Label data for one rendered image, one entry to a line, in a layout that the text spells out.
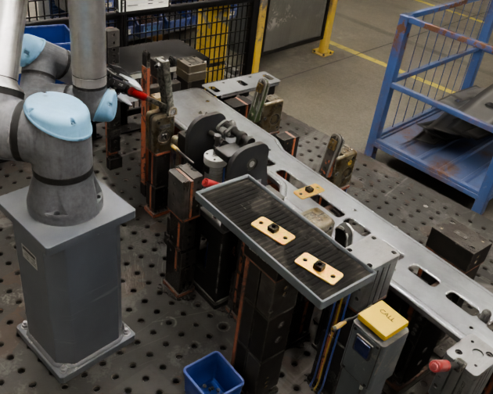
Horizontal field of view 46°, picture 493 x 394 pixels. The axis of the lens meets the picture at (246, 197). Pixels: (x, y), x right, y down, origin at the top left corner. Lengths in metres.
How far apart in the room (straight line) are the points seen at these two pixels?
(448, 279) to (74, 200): 0.82
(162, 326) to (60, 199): 0.51
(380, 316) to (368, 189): 1.22
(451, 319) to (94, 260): 0.75
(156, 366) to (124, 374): 0.08
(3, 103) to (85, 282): 0.40
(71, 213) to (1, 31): 0.36
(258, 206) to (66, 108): 0.41
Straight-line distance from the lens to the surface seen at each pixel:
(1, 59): 1.20
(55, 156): 1.14
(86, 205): 1.20
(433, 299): 1.32
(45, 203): 1.19
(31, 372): 1.48
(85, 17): 1.30
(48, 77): 1.42
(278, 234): 1.10
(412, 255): 1.42
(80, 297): 1.31
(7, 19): 1.22
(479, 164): 3.78
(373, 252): 1.20
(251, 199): 1.19
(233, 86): 2.06
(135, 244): 1.78
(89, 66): 1.33
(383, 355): 1.00
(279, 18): 4.77
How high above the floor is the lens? 1.84
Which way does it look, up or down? 35 degrees down
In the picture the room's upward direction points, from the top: 8 degrees clockwise
